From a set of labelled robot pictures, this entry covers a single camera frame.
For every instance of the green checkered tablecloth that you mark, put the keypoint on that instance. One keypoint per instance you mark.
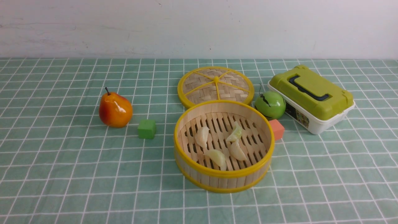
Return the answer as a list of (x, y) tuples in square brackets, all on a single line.
[(60, 164)]

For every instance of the green lidded white lunchbox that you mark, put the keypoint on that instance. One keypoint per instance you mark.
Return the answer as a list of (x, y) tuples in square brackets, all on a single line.
[(313, 101)]

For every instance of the bamboo steamer tray yellow rim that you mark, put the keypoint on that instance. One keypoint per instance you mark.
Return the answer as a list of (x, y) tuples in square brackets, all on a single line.
[(257, 142)]

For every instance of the green toy apple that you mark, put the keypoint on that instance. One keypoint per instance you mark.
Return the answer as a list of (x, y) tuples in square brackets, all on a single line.
[(270, 104)]

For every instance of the green foam cube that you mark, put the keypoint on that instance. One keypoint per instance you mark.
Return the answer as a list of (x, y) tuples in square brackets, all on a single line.
[(146, 129)]

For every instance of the woven bamboo steamer lid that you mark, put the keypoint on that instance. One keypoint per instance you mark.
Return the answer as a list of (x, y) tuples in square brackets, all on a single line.
[(214, 83)]

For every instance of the orange red toy pear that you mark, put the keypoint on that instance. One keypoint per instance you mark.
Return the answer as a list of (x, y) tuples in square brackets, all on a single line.
[(115, 110)]

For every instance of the orange foam cube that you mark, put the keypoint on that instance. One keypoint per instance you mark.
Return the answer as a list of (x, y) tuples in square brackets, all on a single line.
[(277, 128)]

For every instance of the pale yellow dumpling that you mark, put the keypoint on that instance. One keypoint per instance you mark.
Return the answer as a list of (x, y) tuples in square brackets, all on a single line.
[(217, 157)]

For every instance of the cream white dumpling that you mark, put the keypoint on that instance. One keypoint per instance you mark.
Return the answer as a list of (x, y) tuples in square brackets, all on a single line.
[(237, 152)]

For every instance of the pale green dumpling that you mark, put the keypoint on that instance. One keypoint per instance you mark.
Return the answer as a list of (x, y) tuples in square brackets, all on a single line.
[(236, 133)]

